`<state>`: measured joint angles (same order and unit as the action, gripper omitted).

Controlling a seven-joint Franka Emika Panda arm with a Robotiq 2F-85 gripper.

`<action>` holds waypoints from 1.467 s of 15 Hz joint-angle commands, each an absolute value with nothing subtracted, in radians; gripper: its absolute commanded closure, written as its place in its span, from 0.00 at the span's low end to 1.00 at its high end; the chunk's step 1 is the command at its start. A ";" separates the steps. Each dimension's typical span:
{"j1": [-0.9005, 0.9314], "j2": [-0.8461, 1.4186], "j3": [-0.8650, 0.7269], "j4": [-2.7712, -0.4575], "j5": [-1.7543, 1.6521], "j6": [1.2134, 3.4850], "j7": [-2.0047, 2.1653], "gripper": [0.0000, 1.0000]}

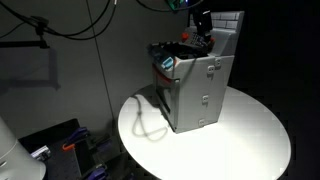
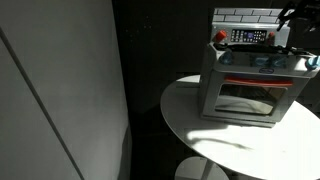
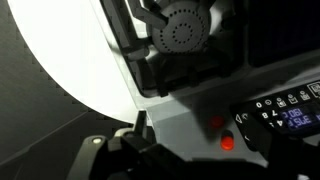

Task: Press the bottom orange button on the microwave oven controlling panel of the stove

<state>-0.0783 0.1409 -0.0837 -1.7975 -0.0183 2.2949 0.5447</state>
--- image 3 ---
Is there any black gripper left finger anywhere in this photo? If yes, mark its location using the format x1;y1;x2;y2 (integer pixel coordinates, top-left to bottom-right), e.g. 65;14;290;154
66;110;188;180

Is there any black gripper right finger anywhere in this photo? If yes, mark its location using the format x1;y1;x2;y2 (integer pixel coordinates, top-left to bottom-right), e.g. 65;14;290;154
246;116;320;180

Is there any black control panel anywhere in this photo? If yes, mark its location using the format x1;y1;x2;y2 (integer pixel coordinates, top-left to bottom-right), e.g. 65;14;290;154
229;79;320;151

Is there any orange panel button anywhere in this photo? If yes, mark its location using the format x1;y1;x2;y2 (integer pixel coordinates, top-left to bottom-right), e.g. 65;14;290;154
220;134;235;151

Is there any black burner grate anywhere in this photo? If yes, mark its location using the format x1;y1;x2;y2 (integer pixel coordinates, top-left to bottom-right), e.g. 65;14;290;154
99;0;249;98

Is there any grey dotted burner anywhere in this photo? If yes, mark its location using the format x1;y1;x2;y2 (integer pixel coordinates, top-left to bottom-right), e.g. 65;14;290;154
151;0;211;54

